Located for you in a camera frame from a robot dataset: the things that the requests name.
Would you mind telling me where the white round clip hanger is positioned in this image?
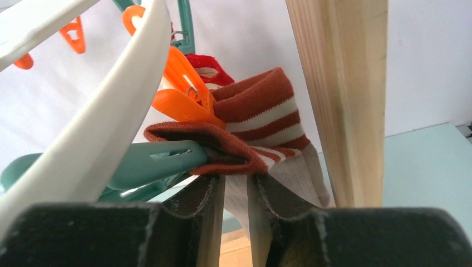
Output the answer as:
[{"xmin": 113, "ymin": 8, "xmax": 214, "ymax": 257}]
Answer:
[{"xmin": 0, "ymin": 0, "xmax": 173, "ymax": 236}]

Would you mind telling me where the teal left clothespin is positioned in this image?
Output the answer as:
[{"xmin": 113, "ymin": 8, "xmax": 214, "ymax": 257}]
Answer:
[{"xmin": 1, "ymin": 140, "xmax": 209, "ymax": 210}]

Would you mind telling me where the orange clothespin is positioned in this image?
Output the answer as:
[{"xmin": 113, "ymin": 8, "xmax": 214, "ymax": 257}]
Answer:
[
  {"xmin": 59, "ymin": 16, "xmax": 86, "ymax": 54},
  {"xmin": 121, "ymin": 5, "xmax": 228, "ymax": 130}
]

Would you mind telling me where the wooden hanger stand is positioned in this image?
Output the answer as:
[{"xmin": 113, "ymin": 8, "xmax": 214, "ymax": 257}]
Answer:
[{"xmin": 219, "ymin": 0, "xmax": 389, "ymax": 267}]

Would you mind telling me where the orange front clothespin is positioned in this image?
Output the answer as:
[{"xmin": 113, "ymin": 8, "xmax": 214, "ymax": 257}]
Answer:
[{"xmin": 121, "ymin": 5, "xmax": 228, "ymax": 130}]

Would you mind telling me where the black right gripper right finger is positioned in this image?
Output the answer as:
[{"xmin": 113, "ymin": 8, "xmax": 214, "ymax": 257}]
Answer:
[{"xmin": 247, "ymin": 174, "xmax": 471, "ymax": 266}]

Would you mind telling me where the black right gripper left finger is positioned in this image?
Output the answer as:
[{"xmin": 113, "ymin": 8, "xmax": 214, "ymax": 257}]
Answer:
[{"xmin": 1, "ymin": 175, "xmax": 225, "ymax": 266}]

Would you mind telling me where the orange cuffed grey sock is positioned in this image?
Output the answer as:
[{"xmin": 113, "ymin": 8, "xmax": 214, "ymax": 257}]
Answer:
[{"xmin": 212, "ymin": 67, "xmax": 311, "ymax": 150}]

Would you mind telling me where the teal clothespin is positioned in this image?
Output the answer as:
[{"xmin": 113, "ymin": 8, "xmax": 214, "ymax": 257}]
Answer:
[
  {"xmin": 113, "ymin": 0, "xmax": 195, "ymax": 55},
  {"xmin": 1, "ymin": 140, "xmax": 209, "ymax": 210}
]

